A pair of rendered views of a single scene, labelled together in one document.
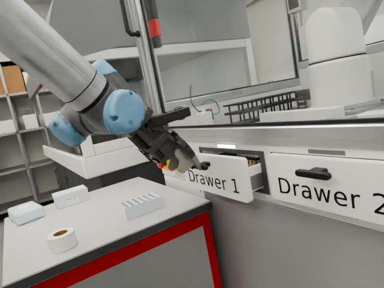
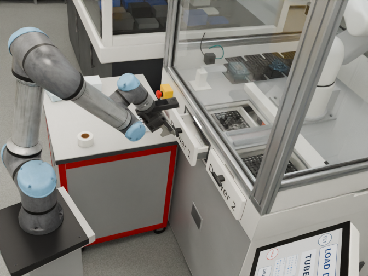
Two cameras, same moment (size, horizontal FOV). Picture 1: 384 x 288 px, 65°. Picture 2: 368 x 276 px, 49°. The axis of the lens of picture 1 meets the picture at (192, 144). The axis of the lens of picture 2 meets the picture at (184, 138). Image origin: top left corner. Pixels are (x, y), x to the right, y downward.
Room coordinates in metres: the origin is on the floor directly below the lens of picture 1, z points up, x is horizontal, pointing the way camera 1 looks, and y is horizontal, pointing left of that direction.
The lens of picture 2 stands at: (-0.58, -0.15, 1.98)
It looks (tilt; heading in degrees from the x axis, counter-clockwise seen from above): 39 degrees down; 4
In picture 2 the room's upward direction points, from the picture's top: 8 degrees clockwise
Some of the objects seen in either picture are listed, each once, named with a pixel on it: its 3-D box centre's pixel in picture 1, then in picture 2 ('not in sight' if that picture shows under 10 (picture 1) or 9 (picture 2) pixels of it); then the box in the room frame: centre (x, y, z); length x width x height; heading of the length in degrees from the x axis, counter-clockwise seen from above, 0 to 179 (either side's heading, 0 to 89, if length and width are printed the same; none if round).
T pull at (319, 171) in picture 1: (316, 172); (219, 178); (0.55, -0.22, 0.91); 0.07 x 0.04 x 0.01; 31
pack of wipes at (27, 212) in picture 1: (26, 212); (56, 90); (1.10, 0.67, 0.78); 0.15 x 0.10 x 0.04; 41
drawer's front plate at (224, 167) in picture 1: (212, 174); (182, 135); (0.81, -0.04, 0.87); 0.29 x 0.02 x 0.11; 31
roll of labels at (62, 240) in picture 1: (62, 239); (85, 139); (0.77, 0.39, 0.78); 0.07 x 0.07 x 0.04
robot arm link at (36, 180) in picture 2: not in sight; (36, 184); (0.30, 0.38, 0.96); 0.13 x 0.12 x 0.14; 46
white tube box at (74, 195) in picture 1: (70, 196); (88, 84); (1.20, 0.53, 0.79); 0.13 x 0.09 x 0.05; 120
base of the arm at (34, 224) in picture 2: not in sight; (40, 208); (0.29, 0.38, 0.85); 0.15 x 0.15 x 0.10
